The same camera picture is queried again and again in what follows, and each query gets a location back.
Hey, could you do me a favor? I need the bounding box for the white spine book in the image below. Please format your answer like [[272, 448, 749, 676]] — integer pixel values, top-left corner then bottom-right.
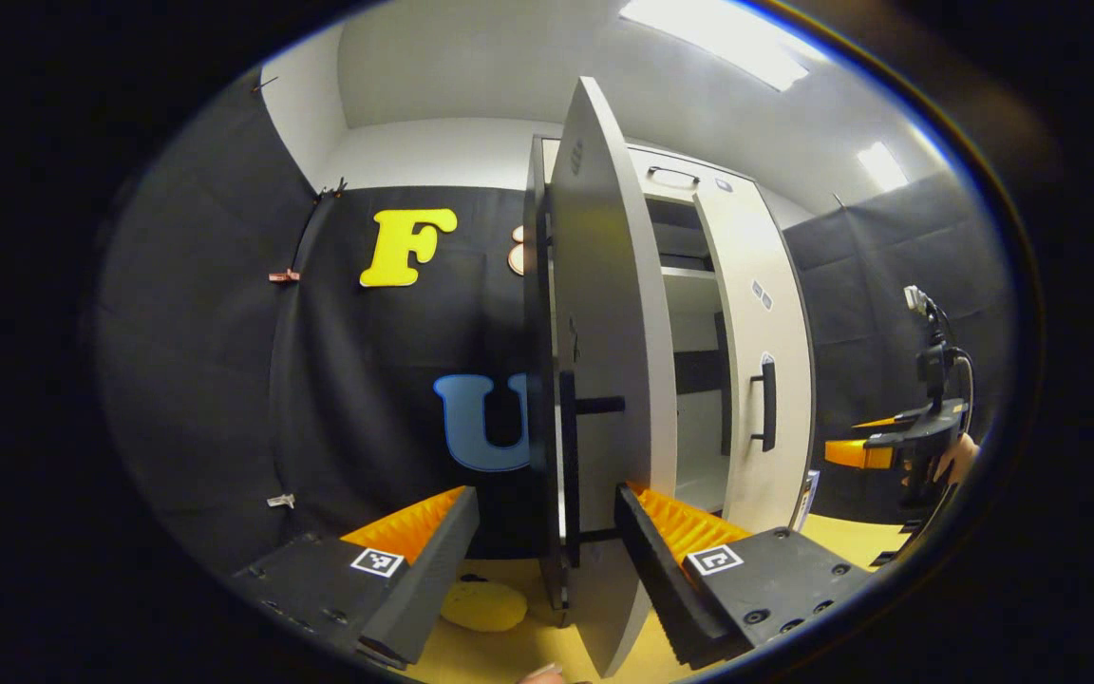
[[794, 470, 821, 533]]

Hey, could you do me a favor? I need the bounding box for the white and grey cabinet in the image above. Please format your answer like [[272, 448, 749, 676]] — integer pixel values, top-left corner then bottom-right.
[[528, 133, 814, 514]]

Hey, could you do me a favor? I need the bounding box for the white cabinet drawer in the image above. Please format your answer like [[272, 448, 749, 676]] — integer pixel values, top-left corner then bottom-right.
[[628, 142, 762, 205]]

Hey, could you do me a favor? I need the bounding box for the long ceiling light panel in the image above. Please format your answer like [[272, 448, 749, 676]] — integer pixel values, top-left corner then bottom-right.
[[618, 0, 809, 93]]

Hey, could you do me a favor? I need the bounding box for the black backdrop cloth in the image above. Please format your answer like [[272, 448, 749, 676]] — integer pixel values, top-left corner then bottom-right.
[[780, 171, 1018, 523], [96, 71, 548, 580]]

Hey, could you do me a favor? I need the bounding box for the black door handle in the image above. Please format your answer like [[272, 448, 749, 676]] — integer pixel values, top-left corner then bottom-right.
[[558, 370, 626, 571], [749, 356, 779, 453]]

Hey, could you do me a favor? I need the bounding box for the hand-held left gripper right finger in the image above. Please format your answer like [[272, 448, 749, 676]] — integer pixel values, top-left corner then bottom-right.
[[615, 480, 873, 671]]

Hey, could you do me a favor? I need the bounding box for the small ceiling light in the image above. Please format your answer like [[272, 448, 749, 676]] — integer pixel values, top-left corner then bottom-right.
[[857, 142, 911, 194]]

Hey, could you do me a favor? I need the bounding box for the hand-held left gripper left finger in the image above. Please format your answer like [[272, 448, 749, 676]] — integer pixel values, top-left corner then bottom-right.
[[229, 486, 481, 671]]

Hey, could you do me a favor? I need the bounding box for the yellow round pad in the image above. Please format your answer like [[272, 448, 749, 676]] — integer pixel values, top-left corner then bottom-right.
[[440, 580, 529, 634]]

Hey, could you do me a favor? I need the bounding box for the white cabinet door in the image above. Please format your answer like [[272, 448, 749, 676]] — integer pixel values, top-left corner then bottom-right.
[[523, 76, 681, 678], [692, 180, 816, 535]]

